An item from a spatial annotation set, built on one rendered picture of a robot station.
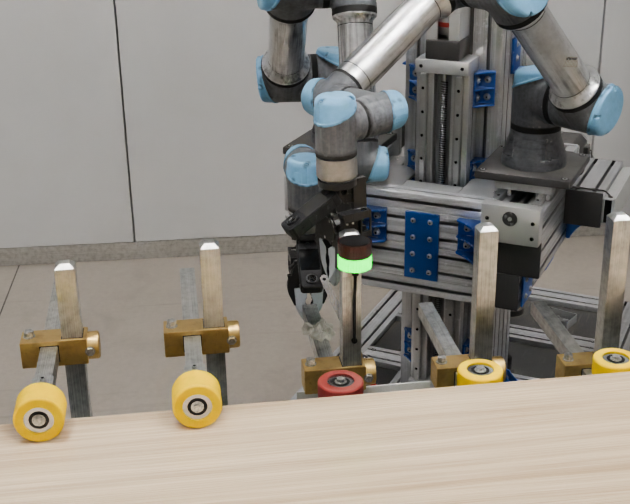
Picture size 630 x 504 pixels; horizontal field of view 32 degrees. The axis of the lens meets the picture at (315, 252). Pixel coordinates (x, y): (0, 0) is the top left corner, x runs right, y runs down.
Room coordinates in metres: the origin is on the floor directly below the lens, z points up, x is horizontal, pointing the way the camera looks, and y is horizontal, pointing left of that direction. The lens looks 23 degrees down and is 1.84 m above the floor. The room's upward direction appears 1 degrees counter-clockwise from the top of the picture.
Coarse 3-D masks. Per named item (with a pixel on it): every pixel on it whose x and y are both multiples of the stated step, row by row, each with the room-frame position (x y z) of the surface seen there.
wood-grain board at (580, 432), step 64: (512, 384) 1.64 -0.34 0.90; (576, 384) 1.64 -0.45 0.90; (0, 448) 1.47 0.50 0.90; (64, 448) 1.46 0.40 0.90; (128, 448) 1.46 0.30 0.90; (192, 448) 1.46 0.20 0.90; (256, 448) 1.45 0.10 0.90; (320, 448) 1.45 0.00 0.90; (384, 448) 1.45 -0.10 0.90; (448, 448) 1.44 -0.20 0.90; (512, 448) 1.44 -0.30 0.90; (576, 448) 1.44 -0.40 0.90
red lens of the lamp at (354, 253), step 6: (342, 246) 1.72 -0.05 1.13; (366, 246) 1.72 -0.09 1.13; (342, 252) 1.72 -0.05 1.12; (348, 252) 1.72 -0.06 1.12; (354, 252) 1.71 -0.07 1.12; (360, 252) 1.71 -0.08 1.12; (366, 252) 1.72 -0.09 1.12; (348, 258) 1.72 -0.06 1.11; (354, 258) 1.71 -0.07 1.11; (360, 258) 1.71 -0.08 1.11
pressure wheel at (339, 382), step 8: (320, 376) 1.67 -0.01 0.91; (328, 376) 1.67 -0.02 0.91; (336, 376) 1.67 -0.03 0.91; (344, 376) 1.67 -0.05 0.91; (352, 376) 1.67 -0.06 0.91; (360, 376) 1.67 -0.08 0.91; (320, 384) 1.64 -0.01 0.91; (328, 384) 1.64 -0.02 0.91; (336, 384) 1.65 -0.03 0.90; (344, 384) 1.65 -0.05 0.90; (352, 384) 1.64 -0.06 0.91; (360, 384) 1.64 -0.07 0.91; (320, 392) 1.63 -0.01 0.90; (328, 392) 1.62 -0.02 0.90; (336, 392) 1.61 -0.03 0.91; (344, 392) 1.61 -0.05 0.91; (352, 392) 1.62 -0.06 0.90; (360, 392) 1.63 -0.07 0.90
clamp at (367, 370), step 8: (304, 360) 1.79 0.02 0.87; (320, 360) 1.79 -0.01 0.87; (328, 360) 1.79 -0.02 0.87; (336, 360) 1.79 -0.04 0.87; (368, 360) 1.79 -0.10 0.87; (304, 368) 1.76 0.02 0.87; (312, 368) 1.76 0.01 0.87; (320, 368) 1.76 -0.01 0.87; (328, 368) 1.76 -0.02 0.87; (336, 368) 1.76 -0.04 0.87; (344, 368) 1.76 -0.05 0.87; (352, 368) 1.76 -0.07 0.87; (360, 368) 1.77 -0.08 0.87; (368, 368) 1.78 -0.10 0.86; (304, 376) 1.75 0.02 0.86; (312, 376) 1.76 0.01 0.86; (368, 376) 1.76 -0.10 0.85; (304, 384) 1.76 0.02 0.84; (312, 384) 1.76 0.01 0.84; (368, 384) 1.78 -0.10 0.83; (312, 392) 1.75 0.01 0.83
